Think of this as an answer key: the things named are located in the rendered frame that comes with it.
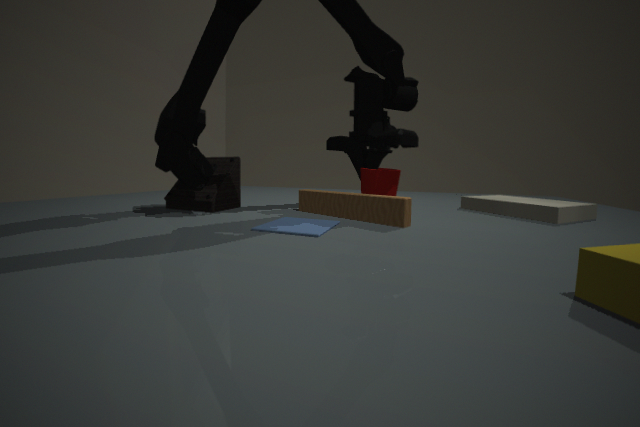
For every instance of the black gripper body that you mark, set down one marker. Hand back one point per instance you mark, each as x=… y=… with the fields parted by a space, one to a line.
x=368 y=131

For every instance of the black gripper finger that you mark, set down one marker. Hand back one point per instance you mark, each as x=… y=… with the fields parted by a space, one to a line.
x=372 y=158
x=356 y=157

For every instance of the grey flat bar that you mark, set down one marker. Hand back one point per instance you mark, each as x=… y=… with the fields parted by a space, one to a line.
x=545 y=210

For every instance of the olive yellow box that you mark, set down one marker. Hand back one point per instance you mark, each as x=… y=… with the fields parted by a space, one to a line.
x=609 y=277

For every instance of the tan wooden plank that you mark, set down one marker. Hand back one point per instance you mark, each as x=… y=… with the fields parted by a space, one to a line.
x=379 y=209

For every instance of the red cup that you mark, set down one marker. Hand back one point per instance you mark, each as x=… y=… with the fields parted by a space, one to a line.
x=381 y=181

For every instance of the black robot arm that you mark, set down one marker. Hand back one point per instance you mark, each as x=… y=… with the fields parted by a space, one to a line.
x=182 y=120

